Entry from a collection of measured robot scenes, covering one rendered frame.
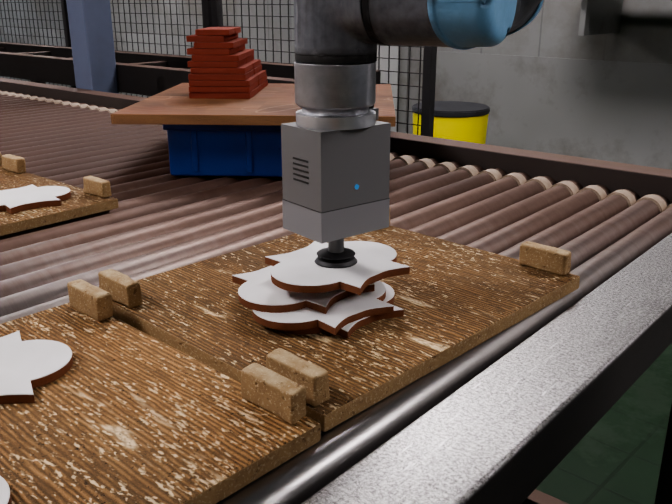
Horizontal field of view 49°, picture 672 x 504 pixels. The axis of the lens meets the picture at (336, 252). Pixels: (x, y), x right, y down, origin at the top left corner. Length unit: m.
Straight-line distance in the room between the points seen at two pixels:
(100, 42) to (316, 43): 1.94
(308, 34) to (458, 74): 4.32
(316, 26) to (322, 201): 0.15
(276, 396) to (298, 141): 0.25
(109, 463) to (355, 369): 0.22
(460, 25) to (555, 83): 4.03
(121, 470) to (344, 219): 0.31
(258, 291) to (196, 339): 0.08
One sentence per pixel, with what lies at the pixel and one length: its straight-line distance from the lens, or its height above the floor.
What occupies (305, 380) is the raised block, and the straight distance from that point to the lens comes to 0.57.
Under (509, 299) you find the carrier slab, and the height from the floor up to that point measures 0.94.
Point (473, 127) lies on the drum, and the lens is 3.93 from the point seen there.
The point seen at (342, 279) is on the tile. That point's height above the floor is 0.98.
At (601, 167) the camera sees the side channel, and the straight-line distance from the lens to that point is 1.39.
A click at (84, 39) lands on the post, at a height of 1.11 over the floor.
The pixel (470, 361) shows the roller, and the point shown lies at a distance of 0.70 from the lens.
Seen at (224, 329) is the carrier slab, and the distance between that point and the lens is 0.71.
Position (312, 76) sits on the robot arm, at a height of 1.17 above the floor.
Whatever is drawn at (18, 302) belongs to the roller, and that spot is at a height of 0.92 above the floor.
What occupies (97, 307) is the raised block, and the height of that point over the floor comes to 0.95.
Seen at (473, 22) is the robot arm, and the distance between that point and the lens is 0.60.
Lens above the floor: 1.23
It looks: 19 degrees down
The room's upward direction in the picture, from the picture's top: straight up
